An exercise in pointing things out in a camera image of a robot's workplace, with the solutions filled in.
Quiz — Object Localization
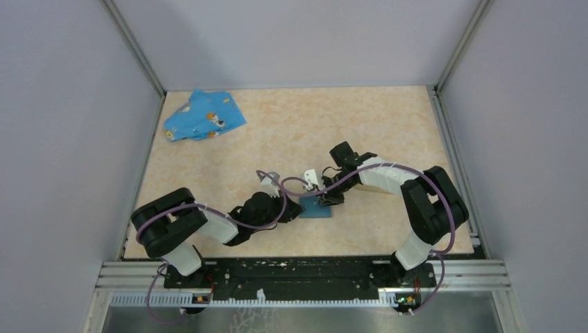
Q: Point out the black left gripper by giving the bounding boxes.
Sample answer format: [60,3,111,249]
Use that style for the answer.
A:
[250,188,304,232]

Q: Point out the blue card holder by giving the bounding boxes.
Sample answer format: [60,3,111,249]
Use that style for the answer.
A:
[298,196,332,219]

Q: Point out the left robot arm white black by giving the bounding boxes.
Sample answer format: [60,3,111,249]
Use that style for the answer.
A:
[130,187,304,287]

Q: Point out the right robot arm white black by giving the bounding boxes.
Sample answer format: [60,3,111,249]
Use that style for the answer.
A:
[318,142,469,286]

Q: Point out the gold oval tray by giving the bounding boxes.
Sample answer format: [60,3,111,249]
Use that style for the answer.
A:
[355,184,395,194]

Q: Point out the blue patterned cloth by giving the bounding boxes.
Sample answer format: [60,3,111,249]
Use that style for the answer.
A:
[163,89,246,142]

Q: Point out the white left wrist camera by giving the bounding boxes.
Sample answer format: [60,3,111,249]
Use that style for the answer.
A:
[257,171,281,198]

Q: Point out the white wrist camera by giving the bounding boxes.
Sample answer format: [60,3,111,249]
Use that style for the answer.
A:
[301,169,325,192]
[257,171,281,198]

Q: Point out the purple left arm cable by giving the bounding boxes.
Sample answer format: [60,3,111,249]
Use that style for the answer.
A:
[135,170,288,323]

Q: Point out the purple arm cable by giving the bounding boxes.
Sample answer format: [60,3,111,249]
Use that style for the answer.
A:
[279,163,457,316]
[135,170,288,323]

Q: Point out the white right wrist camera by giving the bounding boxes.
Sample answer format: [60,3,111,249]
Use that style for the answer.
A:
[301,169,325,192]

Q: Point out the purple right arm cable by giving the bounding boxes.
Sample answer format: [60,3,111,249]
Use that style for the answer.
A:
[279,163,457,316]

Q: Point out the right aluminium corner post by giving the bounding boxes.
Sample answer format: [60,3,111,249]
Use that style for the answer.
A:
[435,0,495,95]

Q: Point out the aluminium corner post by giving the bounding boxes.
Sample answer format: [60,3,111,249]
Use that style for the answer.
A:
[99,0,166,97]
[435,0,495,95]

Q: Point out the aluminium frame rail front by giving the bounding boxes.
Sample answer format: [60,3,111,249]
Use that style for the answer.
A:
[96,257,511,307]

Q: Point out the white cable duct strip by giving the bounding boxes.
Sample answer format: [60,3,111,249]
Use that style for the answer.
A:
[110,290,398,308]

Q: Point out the left aluminium corner post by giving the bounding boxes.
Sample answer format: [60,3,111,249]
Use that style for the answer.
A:
[99,0,166,97]

